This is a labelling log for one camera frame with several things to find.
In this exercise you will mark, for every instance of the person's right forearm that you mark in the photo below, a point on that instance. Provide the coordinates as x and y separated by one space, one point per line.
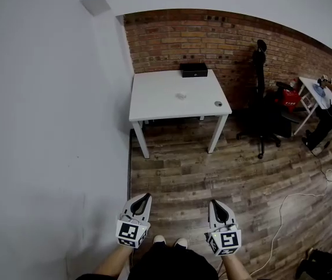
234 267

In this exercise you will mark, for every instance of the small white table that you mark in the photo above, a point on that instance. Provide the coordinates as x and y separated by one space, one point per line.
311 89

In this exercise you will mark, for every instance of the person's left white shoe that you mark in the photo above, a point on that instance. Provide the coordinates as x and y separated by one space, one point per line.
159 238

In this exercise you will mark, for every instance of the large white table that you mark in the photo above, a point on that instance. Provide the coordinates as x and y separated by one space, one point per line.
165 98

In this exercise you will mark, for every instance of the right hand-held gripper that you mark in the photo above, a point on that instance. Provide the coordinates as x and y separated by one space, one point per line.
227 241

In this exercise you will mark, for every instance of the grey round table grommet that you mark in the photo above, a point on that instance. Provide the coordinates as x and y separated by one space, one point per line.
218 104

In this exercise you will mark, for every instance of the person's white shoe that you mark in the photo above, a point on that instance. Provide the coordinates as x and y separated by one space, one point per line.
159 238
181 241

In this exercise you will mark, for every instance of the person's right white shoe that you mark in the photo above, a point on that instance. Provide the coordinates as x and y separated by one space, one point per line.
181 241

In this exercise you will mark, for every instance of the small white cylinder object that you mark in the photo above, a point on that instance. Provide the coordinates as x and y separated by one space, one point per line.
180 95

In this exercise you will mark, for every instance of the black metal box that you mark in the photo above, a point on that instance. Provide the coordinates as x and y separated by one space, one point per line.
193 69

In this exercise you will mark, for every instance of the person's black clothing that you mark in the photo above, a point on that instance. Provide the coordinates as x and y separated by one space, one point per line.
171 264

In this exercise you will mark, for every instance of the red bag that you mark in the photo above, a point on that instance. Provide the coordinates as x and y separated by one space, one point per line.
288 99

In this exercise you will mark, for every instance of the person's left forearm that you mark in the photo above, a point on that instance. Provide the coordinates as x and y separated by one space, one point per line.
114 261

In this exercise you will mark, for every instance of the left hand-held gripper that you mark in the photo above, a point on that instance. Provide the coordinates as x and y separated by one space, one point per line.
132 233

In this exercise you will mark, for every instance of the light blue round plate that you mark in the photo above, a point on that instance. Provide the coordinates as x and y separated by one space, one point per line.
319 90

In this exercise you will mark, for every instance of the black office chair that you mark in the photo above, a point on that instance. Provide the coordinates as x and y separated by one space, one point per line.
260 98

